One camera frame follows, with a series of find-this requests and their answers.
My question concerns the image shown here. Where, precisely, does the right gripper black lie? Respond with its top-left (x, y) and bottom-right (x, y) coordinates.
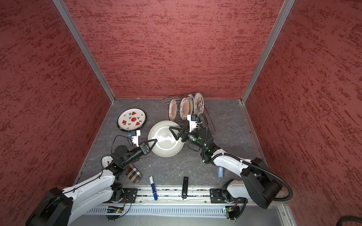
top-left (170, 123), bottom-right (206, 150)

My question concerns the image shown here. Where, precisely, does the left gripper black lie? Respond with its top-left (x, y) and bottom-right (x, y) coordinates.
top-left (123, 138), bottom-right (157, 167)

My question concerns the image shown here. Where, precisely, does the plain cream white plate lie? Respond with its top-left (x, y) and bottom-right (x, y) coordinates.
top-left (148, 121), bottom-right (184, 157)

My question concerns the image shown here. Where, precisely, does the dark striped rim plate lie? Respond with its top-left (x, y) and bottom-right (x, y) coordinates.
top-left (117, 108), bottom-right (147, 133)

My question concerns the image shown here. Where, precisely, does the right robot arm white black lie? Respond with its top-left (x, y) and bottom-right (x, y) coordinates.
top-left (169, 127), bottom-right (293, 209)

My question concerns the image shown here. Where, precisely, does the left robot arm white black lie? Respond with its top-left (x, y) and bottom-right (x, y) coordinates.
top-left (25, 139), bottom-right (157, 226)

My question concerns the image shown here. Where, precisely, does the orange striped front plate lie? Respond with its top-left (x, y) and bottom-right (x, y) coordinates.
top-left (169, 99), bottom-right (177, 121)

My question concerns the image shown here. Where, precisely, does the orange striped plate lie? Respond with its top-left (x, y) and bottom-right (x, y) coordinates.
top-left (180, 97), bottom-right (189, 120)
top-left (169, 99), bottom-right (177, 121)

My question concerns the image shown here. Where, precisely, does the red patterned rear plate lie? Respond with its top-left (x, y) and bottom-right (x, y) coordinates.
top-left (194, 92), bottom-right (205, 115)

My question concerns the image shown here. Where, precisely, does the grey rear plate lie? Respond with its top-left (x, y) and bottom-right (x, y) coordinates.
top-left (187, 93), bottom-right (195, 115)

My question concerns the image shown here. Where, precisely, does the plaid glasses case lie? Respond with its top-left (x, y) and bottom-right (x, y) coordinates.
top-left (126, 164), bottom-right (142, 184)

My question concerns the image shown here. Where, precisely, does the green alarm clock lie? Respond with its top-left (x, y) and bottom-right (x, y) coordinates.
top-left (101, 155), bottom-right (113, 169)

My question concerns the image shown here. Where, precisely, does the blue white marker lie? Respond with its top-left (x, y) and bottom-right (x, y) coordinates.
top-left (149, 176), bottom-right (158, 201)

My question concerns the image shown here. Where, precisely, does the black remote stick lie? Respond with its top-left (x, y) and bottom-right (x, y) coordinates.
top-left (181, 177), bottom-right (189, 199)

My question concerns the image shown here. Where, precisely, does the light blue small bottle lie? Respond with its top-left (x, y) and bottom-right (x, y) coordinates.
top-left (217, 167), bottom-right (223, 179)

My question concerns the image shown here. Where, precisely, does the wire dish rack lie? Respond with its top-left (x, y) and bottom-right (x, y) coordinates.
top-left (163, 92), bottom-right (216, 134)

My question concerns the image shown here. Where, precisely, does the black corrugated cable hose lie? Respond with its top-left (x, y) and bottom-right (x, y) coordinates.
top-left (197, 113), bottom-right (294, 202)

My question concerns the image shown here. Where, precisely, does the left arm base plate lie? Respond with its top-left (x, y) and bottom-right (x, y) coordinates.
top-left (110, 188), bottom-right (138, 203)

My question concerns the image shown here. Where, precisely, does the aluminium front rail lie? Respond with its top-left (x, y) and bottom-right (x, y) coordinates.
top-left (58, 185), bottom-right (288, 207)

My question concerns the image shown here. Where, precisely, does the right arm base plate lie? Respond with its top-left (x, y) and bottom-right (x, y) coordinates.
top-left (209, 188), bottom-right (246, 204)

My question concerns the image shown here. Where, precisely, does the left circuit board with wires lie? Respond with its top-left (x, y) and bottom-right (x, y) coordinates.
top-left (105, 206), bottom-right (124, 221)

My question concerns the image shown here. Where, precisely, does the circuit board with wires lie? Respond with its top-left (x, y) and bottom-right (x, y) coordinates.
top-left (105, 206), bottom-right (124, 221)
top-left (224, 206), bottom-right (240, 221)

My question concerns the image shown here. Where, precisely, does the right circuit board with wires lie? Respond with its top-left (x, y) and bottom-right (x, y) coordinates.
top-left (224, 206), bottom-right (240, 221)

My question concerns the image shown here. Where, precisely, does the left corner aluminium post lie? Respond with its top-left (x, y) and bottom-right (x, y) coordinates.
top-left (52, 0), bottom-right (116, 104)

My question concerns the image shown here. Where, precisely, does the corner aluminium post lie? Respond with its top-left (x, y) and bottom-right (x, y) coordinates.
top-left (52, 0), bottom-right (116, 104)
top-left (241, 0), bottom-right (295, 104)

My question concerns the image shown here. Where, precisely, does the right corner aluminium post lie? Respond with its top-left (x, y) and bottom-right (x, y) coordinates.
top-left (241, 0), bottom-right (295, 104)

